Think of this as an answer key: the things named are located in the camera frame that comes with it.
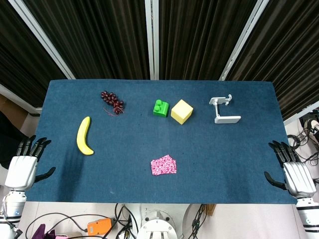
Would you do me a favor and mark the white frame post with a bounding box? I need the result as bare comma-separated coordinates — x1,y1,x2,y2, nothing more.
218,0,270,81
145,0,160,81
8,0,76,80

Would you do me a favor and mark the brown cardboard box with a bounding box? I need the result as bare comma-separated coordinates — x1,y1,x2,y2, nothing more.
0,94,27,130

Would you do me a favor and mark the black cable bundle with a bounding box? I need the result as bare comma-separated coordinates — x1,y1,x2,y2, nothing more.
24,203,212,239

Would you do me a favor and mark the blue felt table cover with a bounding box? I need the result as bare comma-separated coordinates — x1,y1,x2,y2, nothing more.
24,79,299,205

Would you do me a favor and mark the pink patterned cloth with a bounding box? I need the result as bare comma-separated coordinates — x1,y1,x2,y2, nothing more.
151,154,178,176

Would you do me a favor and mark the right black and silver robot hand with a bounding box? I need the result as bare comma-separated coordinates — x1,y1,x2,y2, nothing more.
264,140,317,199

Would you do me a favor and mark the yellow cube block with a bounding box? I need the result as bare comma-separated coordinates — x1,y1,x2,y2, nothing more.
170,99,194,125

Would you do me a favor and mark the purple cloth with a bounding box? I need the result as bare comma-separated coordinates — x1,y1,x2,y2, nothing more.
33,224,57,239

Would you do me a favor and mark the black pleated curtain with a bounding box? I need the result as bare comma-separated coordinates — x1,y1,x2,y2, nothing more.
0,0,319,120

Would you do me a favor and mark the yellow banana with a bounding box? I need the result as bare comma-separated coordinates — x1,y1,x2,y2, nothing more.
76,116,95,156

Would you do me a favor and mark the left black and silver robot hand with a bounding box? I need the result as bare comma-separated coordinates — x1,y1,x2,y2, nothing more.
4,135,56,191

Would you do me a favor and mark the white folding phone stand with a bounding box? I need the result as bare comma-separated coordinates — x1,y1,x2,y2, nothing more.
208,94,242,124

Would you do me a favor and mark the white robot torso base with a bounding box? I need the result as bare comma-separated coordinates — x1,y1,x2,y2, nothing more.
136,204,181,239

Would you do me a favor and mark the black cable tangle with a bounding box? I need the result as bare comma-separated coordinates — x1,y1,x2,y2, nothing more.
286,119,319,175

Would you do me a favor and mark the orange handheld controller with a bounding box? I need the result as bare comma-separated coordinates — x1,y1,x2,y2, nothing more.
87,218,112,237

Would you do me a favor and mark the dark red grape bunch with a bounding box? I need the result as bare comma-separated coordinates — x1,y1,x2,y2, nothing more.
100,91,125,117

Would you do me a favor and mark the green toy building block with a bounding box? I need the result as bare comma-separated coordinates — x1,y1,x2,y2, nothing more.
153,99,170,118

